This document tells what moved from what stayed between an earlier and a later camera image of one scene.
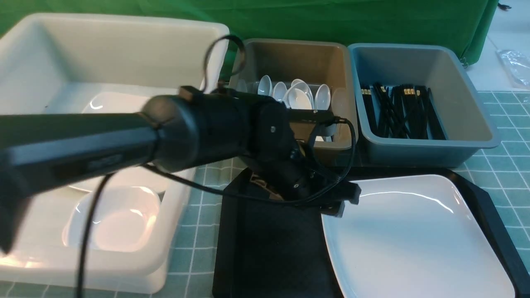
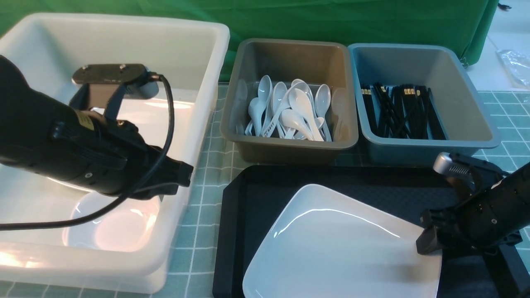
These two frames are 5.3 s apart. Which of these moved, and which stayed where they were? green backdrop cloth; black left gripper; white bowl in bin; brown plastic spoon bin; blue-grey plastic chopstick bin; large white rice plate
Moved: large white rice plate; black left gripper
Stayed: blue-grey plastic chopstick bin; white bowl in bin; green backdrop cloth; brown plastic spoon bin
